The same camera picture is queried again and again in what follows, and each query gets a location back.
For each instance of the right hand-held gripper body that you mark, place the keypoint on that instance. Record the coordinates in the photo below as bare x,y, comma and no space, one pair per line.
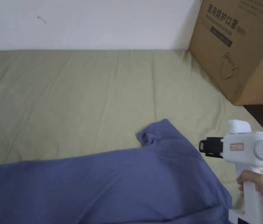
245,149

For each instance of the brown cardboard carton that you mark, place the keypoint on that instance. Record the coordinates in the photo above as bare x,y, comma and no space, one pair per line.
234,58

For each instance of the bed with pale green sheet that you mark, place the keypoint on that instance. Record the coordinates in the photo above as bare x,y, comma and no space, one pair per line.
75,93

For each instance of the blue shirt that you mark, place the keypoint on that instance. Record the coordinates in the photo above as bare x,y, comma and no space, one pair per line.
122,182

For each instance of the dark low cabinet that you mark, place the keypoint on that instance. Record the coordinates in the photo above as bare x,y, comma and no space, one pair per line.
262,116

